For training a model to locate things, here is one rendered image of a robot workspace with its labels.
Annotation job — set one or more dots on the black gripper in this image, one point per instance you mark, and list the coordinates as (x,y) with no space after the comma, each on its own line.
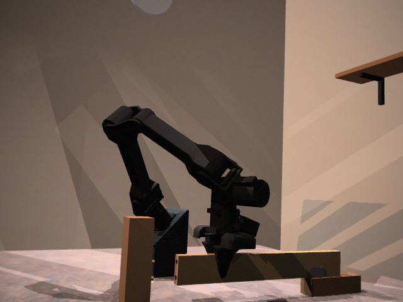
(220,237)

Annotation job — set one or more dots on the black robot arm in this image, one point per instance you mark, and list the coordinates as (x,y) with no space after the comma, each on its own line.
(205,163)

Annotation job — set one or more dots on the long brown wooden rail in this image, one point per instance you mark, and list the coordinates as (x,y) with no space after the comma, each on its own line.
(192,269)

